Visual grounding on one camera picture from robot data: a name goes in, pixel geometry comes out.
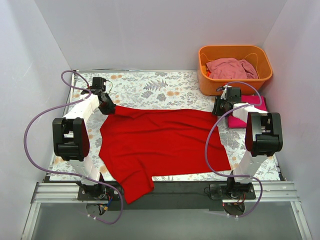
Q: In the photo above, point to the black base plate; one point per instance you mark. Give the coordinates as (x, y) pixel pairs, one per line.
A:
(190, 195)

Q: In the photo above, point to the red t shirt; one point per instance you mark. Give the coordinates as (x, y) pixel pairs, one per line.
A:
(139, 144)

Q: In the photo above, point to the folded magenta t shirt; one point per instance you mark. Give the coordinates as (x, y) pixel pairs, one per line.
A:
(238, 118)

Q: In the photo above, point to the aluminium frame rail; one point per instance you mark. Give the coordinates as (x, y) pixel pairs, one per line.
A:
(62, 211)

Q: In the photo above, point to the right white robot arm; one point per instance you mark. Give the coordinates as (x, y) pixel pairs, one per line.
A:
(263, 138)

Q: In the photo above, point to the pink crumpled t shirt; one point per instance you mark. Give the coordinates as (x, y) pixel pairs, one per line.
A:
(231, 69)

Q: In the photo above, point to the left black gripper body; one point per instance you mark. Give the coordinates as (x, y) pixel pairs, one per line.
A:
(108, 106)

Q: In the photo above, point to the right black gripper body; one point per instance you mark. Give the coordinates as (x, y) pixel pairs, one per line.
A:
(219, 108)

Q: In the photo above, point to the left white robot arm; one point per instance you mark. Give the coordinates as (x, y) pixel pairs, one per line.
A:
(71, 139)

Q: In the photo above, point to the orange plastic basket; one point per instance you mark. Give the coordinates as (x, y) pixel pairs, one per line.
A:
(253, 54)

